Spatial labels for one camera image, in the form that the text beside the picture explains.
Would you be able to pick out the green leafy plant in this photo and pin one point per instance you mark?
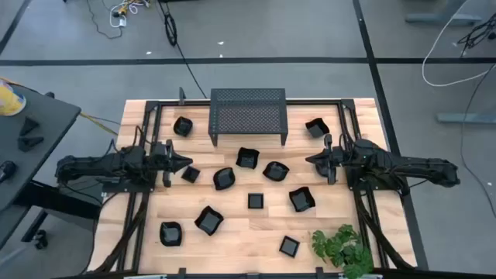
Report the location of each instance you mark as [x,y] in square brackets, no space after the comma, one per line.
[345,248]

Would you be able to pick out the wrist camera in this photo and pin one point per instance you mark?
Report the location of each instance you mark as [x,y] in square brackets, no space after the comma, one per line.
[340,152]
[159,151]

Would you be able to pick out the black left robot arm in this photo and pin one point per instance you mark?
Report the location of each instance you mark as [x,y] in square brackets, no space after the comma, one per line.
[97,164]

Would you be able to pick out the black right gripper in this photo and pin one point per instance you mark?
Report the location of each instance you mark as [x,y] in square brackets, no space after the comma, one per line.
[329,160]

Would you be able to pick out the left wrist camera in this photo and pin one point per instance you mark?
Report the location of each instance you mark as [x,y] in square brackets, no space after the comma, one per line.
[159,151]

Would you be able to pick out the black triangular bracket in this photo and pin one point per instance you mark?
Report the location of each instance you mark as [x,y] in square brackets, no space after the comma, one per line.
[29,143]
[29,127]

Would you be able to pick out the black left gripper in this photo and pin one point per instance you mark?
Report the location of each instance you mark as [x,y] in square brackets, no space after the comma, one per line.
[169,162]

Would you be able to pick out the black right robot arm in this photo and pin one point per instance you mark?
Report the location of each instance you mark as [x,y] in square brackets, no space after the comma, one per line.
[407,166]

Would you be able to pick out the black perforated metal shelf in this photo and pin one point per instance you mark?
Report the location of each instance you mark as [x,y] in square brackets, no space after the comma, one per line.
[248,120]

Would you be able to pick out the dark grey side table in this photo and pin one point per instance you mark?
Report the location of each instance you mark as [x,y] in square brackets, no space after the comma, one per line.
[46,112]

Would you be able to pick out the black table rail frame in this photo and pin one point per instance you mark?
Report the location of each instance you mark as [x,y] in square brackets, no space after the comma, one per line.
[314,102]

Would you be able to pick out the small black square plate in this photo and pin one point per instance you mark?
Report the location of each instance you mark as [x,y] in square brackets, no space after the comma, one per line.
[289,246]
[190,174]
[255,201]

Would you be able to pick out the black caster wheel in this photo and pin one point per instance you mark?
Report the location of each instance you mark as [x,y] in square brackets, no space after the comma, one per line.
[40,240]

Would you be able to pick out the black pot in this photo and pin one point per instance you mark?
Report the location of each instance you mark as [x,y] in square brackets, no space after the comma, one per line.
[247,158]

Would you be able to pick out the grey desk foot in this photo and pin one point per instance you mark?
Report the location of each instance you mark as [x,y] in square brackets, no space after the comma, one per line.
[441,18]
[465,118]

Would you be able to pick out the black handheld device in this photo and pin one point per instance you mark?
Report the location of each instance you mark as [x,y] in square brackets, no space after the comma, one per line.
[7,170]

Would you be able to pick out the yellow and white bag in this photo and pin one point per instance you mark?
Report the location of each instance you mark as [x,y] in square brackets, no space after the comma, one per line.
[9,100]

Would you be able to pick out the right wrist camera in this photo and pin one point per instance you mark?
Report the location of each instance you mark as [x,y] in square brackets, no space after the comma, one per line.
[340,152]

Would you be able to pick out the black wavy-edged square plate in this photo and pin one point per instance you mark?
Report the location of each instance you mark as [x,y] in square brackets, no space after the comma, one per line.
[317,128]
[301,199]
[209,221]

